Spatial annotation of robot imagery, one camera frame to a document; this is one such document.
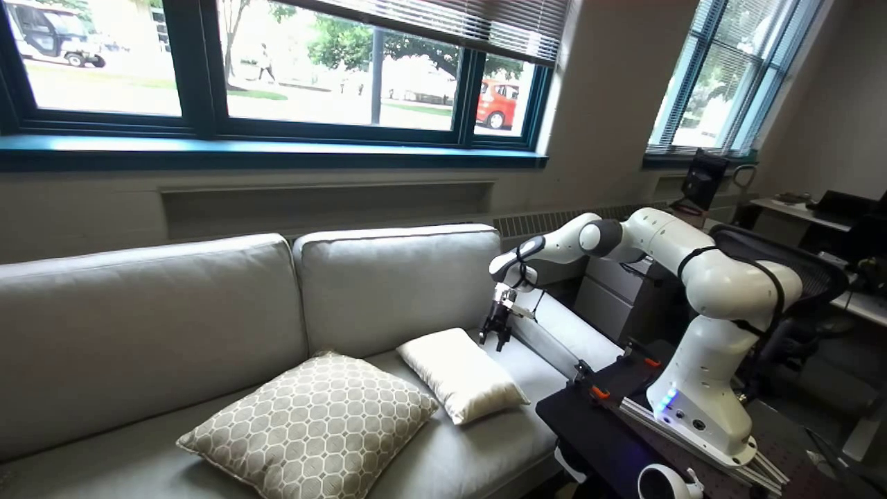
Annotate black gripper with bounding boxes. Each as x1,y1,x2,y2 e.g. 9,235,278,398
478,282,522,354

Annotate small cream pillow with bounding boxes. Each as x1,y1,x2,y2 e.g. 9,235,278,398
396,323,531,430

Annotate gray sofa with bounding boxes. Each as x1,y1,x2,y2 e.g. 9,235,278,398
0,221,628,499

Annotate beige geometric patterned pillow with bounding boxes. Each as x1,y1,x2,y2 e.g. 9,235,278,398
174,348,438,499

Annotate radiator vent grille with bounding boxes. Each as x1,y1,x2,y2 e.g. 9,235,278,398
492,207,580,246

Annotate gray drawer cabinet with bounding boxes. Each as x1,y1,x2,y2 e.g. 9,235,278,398
571,255,687,347

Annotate black robot table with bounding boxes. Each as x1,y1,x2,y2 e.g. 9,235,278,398
536,347,887,499

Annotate red car outside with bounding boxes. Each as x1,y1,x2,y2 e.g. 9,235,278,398
474,77,522,132

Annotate white VR controller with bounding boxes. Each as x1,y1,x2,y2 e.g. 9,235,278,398
636,461,709,499

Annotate black monitor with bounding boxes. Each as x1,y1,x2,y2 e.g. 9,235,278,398
684,150,731,214

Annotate window blinds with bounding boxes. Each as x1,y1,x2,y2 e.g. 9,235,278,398
317,0,571,63

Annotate black office chair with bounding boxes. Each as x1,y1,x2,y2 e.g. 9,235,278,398
709,221,855,390

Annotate white desk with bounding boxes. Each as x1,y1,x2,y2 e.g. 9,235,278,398
745,190,887,326

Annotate black laptop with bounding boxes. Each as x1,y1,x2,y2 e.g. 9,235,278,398
812,189,887,231

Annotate dark SUV outside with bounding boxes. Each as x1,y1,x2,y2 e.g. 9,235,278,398
2,0,108,68

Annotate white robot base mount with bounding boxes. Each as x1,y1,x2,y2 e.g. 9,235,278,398
618,394,792,494

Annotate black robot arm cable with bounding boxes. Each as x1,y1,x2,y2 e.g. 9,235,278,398
676,240,790,337

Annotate teal window frame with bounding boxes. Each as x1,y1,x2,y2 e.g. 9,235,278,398
0,0,558,174

